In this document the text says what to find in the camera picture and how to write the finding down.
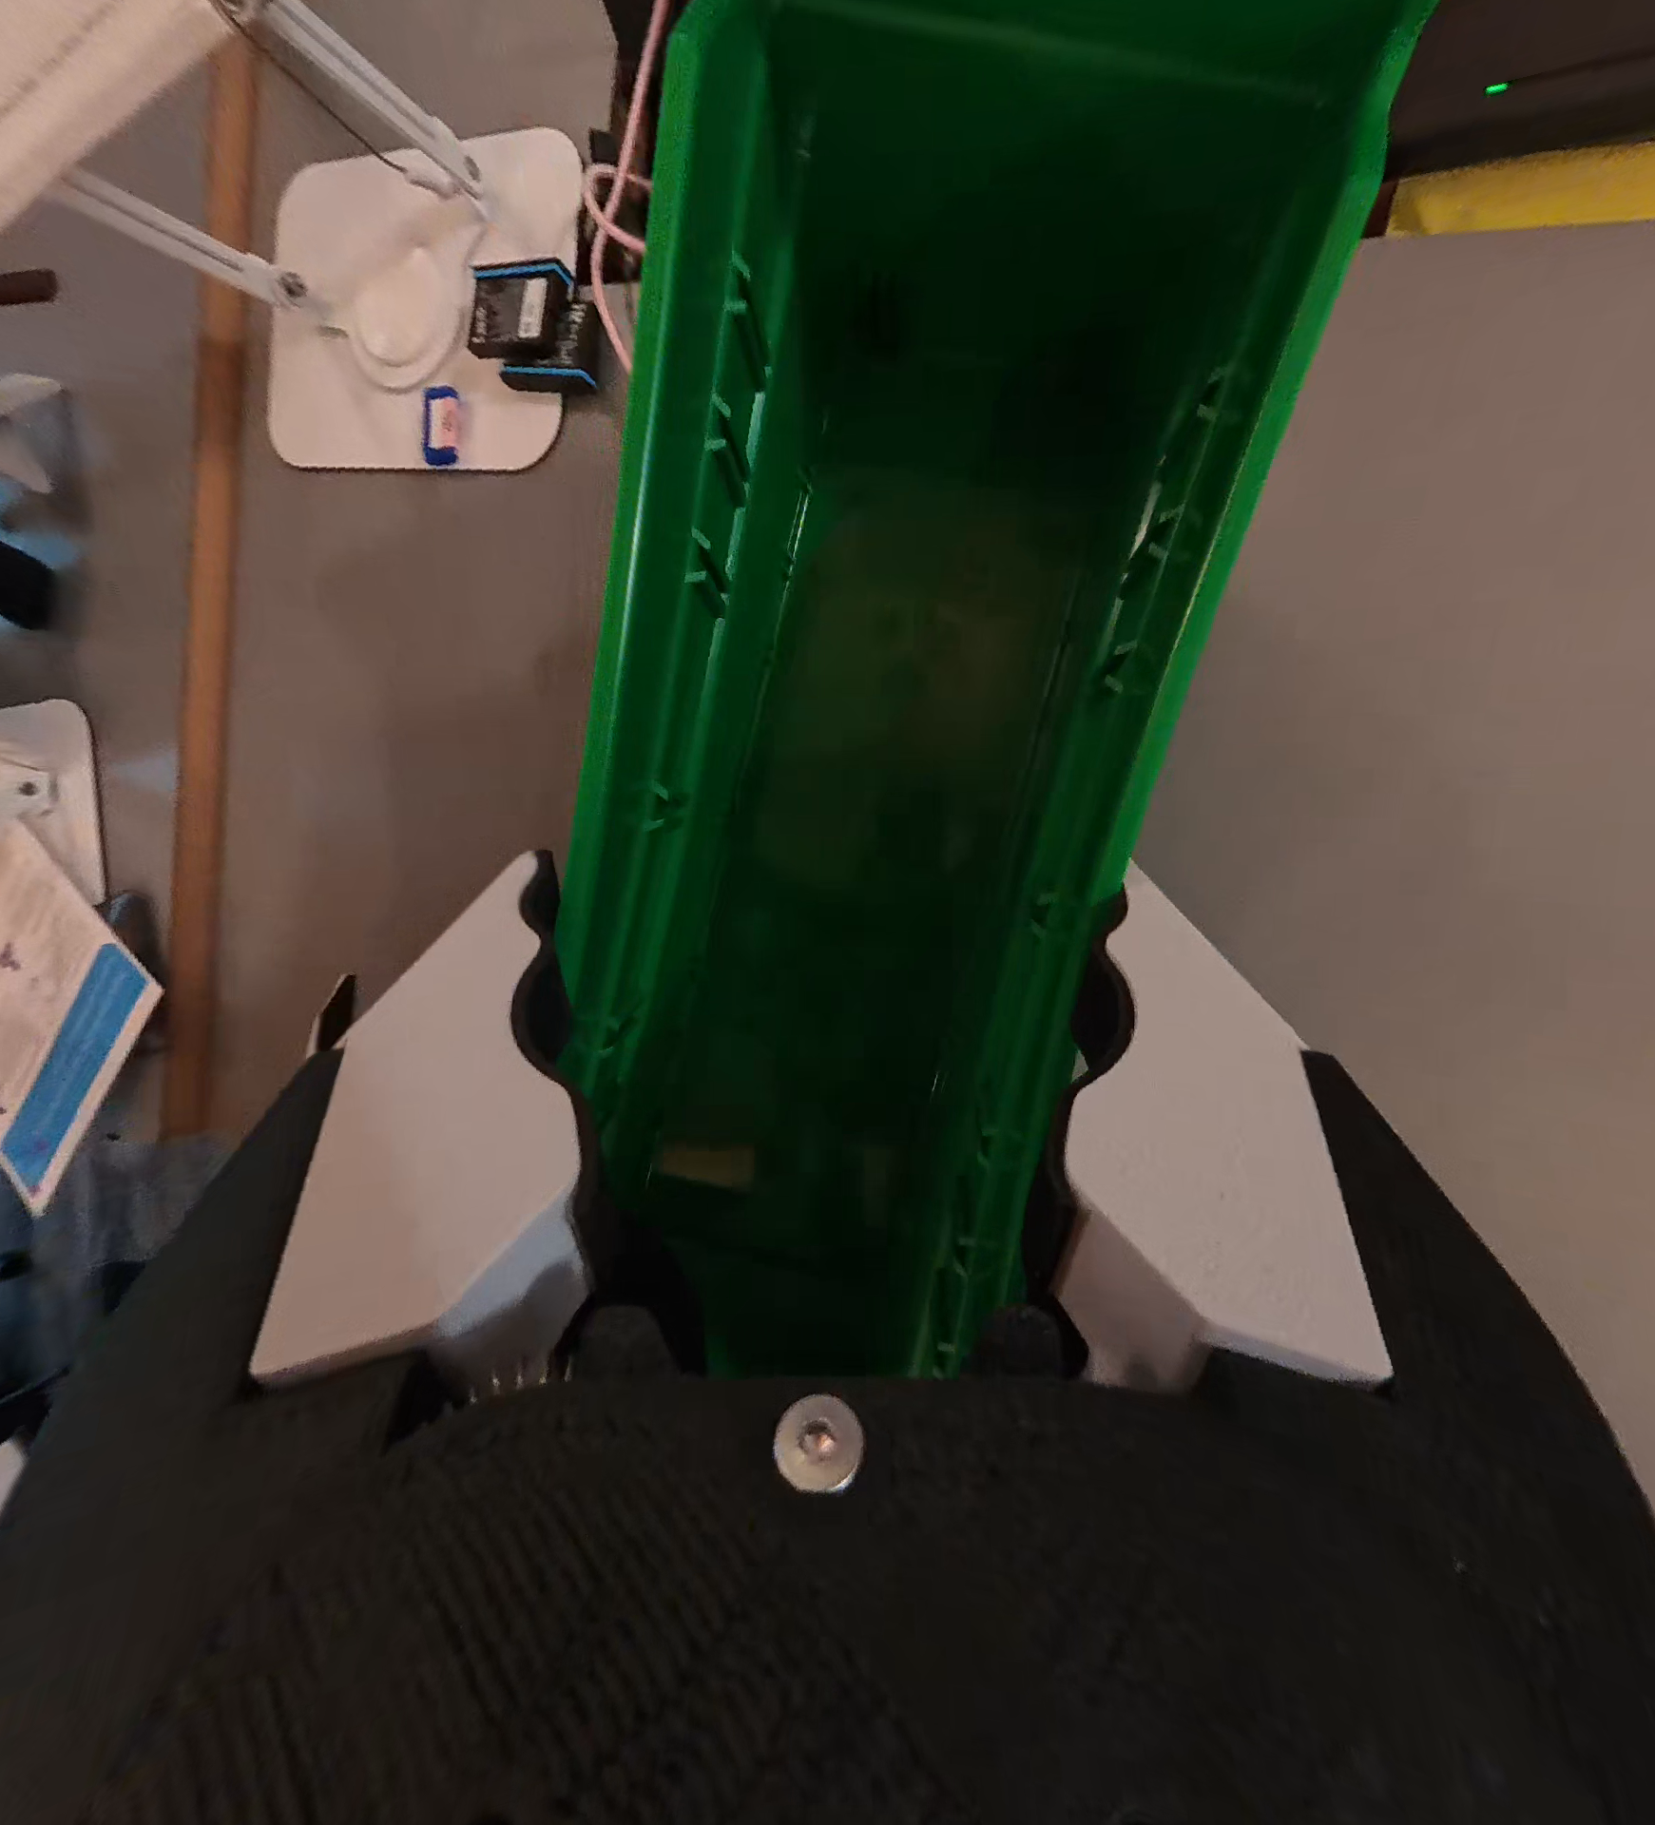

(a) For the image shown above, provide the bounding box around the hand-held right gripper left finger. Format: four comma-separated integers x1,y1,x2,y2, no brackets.
247,850,601,1388

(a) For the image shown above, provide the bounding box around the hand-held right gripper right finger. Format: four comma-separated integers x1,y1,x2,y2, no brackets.
1042,862,1398,1392

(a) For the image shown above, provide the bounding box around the green plastic bin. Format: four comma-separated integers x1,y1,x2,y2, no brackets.
552,0,1442,1382

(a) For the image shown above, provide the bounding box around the printed sheet with blue band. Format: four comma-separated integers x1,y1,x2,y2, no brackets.
0,816,169,1216

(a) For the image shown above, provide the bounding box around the white document stand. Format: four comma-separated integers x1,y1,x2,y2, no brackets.
54,0,590,475
0,696,111,909

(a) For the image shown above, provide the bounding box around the wood-edged side table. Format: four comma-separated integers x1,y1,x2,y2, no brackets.
0,40,262,1146

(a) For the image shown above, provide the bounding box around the black box with blue edge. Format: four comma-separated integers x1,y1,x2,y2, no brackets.
466,257,607,396

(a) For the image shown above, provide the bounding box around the black charger box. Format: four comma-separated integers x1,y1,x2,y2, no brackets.
1387,0,1655,183

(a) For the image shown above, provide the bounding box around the pink cable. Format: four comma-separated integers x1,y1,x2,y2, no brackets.
581,0,676,377

